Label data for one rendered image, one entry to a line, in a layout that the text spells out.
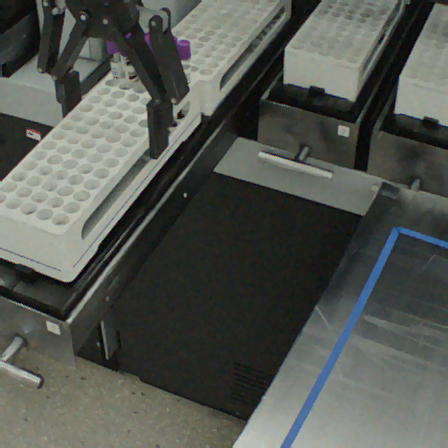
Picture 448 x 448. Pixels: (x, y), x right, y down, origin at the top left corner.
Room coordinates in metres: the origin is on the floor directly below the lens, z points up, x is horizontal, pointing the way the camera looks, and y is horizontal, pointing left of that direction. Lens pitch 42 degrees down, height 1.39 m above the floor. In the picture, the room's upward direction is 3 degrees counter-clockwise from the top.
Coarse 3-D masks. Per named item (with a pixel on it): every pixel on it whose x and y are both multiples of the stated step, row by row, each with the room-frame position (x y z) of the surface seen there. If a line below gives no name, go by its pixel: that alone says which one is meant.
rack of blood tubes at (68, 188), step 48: (96, 96) 0.78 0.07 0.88; (144, 96) 0.77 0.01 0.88; (192, 96) 0.79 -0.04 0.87; (48, 144) 0.70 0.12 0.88; (96, 144) 0.69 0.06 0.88; (144, 144) 0.69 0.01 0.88; (0, 192) 0.62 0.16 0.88; (48, 192) 0.61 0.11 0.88; (96, 192) 0.61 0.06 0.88; (0, 240) 0.59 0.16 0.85; (48, 240) 0.56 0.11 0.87
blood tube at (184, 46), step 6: (180, 42) 0.80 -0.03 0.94; (186, 42) 0.80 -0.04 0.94; (180, 48) 0.79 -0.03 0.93; (186, 48) 0.79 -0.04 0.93; (180, 54) 0.79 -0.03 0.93; (186, 54) 0.79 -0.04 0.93; (186, 60) 0.79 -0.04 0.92; (186, 66) 0.79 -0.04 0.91; (186, 72) 0.79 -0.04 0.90; (186, 102) 0.79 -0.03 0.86; (186, 108) 0.79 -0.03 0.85
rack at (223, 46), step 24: (216, 0) 1.05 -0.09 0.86; (240, 0) 1.05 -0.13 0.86; (264, 0) 1.04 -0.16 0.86; (288, 0) 1.07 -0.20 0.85; (192, 24) 0.98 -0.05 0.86; (216, 24) 0.97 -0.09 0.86; (240, 24) 0.97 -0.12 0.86; (264, 24) 0.98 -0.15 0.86; (192, 48) 0.91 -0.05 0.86; (216, 48) 0.91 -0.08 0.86; (240, 48) 0.91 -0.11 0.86; (192, 72) 0.86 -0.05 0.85; (216, 72) 0.84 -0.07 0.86; (240, 72) 0.91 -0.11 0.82; (216, 96) 0.84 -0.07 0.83
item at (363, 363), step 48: (384, 192) 0.66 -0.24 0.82; (384, 240) 0.59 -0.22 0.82; (432, 240) 0.58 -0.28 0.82; (336, 288) 0.52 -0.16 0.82; (384, 288) 0.52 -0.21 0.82; (432, 288) 0.51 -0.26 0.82; (336, 336) 0.46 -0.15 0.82; (384, 336) 0.46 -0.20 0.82; (432, 336) 0.45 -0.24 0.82; (288, 384) 0.42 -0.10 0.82; (336, 384) 0.41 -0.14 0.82; (384, 384) 0.41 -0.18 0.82; (432, 384) 0.40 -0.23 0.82; (288, 432) 0.37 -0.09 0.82; (336, 432) 0.36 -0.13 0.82; (384, 432) 0.36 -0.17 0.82; (432, 432) 0.35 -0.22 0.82
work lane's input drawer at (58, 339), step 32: (288, 32) 1.05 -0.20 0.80; (256, 64) 0.94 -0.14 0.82; (256, 96) 0.91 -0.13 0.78; (224, 128) 0.82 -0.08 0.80; (192, 160) 0.75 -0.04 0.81; (160, 192) 0.70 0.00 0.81; (192, 192) 0.74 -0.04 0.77; (128, 224) 0.64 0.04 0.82; (160, 224) 0.67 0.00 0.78; (96, 256) 0.60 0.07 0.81; (128, 256) 0.61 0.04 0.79; (0, 288) 0.56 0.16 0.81; (32, 288) 0.55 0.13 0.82; (64, 288) 0.55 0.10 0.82; (96, 288) 0.56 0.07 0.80; (0, 320) 0.55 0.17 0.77; (32, 320) 0.53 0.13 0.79; (64, 320) 0.52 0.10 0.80; (96, 320) 0.55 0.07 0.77; (64, 352) 0.52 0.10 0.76; (32, 384) 0.48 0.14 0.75
